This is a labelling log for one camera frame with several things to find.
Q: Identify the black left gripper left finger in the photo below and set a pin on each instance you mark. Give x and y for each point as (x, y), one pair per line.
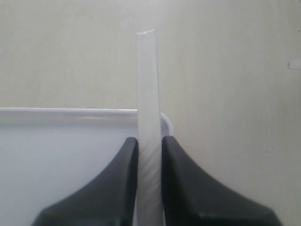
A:
(108, 200)

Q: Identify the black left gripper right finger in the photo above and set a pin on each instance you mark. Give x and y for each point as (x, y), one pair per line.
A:
(191, 197)

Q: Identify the dark blue book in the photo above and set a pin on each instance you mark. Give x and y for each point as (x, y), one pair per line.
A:
(149, 203)

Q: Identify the white plastic tray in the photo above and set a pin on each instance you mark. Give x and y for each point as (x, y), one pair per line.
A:
(47, 154)

